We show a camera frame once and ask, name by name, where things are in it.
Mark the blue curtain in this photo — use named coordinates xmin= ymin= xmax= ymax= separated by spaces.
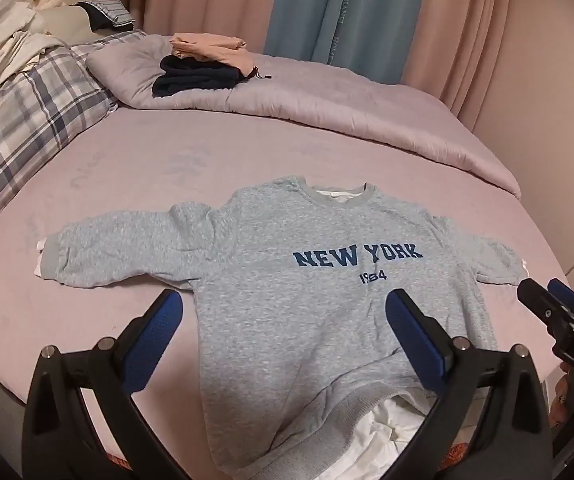
xmin=263 ymin=0 xmax=430 ymax=86

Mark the white crumpled cloth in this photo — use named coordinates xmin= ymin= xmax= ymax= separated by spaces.
xmin=0 ymin=0 xmax=68 ymax=103

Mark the grey printed sweatshirt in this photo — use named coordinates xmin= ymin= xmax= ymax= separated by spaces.
xmin=34 ymin=176 xmax=526 ymax=480

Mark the person's right hand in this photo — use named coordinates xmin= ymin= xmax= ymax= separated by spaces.
xmin=550 ymin=362 xmax=574 ymax=429

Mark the plaid pillow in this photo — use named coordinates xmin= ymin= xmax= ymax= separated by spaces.
xmin=0 ymin=30 xmax=148 ymax=251

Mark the folded navy garment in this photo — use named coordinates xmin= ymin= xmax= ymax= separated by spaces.
xmin=152 ymin=55 xmax=240 ymax=98

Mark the folded peach garment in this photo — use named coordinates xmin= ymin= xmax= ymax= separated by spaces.
xmin=169 ymin=32 xmax=258 ymax=80

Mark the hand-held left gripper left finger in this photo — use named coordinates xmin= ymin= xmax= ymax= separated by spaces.
xmin=21 ymin=288 xmax=203 ymax=480

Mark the striped grey cloth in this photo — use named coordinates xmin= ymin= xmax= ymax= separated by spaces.
xmin=74 ymin=0 xmax=137 ymax=31

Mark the pink bed sheet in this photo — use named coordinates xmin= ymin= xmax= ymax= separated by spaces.
xmin=0 ymin=102 xmax=574 ymax=468

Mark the pink comforter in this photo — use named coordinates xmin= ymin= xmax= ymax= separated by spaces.
xmin=86 ymin=35 xmax=522 ymax=202

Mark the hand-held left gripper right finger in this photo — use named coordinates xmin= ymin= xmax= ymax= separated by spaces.
xmin=385 ymin=288 xmax=552 ymax=480

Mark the beige pillow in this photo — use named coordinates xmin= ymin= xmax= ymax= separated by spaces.
xmin=37 ymin=4 xmax=98 ymax=43

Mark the orange patterned cloth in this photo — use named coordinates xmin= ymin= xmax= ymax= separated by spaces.
xmin=439 ymin=440 xmax=474 ymax=472

